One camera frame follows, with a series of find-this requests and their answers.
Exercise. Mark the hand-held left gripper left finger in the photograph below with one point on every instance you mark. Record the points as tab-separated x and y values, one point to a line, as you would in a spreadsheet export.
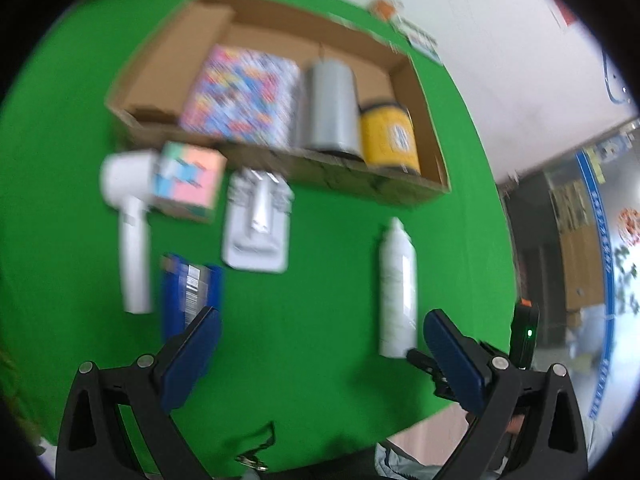
192	360

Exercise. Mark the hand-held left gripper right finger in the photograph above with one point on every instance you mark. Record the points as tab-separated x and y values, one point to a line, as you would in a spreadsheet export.
452	360

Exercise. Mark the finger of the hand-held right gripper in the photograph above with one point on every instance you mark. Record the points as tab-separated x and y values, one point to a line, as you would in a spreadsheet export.
425	365

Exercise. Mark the blue packet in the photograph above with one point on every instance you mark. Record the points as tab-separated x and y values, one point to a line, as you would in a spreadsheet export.
175	295

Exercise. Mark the white spray bottle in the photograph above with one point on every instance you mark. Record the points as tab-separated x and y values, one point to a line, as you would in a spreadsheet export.
397	285

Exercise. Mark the white handheld hair dryer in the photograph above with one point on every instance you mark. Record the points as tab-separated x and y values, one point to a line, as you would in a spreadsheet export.
135	240

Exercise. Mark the white blister pack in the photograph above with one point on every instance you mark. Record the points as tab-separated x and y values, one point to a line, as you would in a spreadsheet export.
255	240

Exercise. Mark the pastel puzzle cube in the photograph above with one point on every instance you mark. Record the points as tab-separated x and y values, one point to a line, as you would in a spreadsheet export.
187	180

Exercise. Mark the yellow label jar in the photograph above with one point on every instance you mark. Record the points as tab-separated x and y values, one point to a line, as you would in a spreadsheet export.
390	135

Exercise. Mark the colourful printed box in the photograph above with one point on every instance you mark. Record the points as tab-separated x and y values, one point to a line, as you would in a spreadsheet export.
240	95

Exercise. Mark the silver metal can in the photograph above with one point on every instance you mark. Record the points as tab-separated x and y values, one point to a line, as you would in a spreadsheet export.
330	105

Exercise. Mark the shallow cardboard tray box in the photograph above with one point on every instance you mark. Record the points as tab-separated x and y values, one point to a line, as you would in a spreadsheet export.
265	30

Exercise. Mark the glass partition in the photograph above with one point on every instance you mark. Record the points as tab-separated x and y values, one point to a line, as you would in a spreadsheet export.
550	270

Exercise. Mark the grey clothing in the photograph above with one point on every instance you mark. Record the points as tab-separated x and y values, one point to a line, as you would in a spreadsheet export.
400	462

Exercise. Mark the green tablecloth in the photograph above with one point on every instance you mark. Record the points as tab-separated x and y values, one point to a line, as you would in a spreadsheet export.
310	285

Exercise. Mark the white flat box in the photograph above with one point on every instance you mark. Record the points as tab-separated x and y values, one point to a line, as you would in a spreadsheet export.
412	30

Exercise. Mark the orange clear jar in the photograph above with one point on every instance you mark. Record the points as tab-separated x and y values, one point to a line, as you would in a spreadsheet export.
386	7

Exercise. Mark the red wall sign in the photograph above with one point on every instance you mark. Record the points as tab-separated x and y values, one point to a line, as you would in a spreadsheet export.
565	12

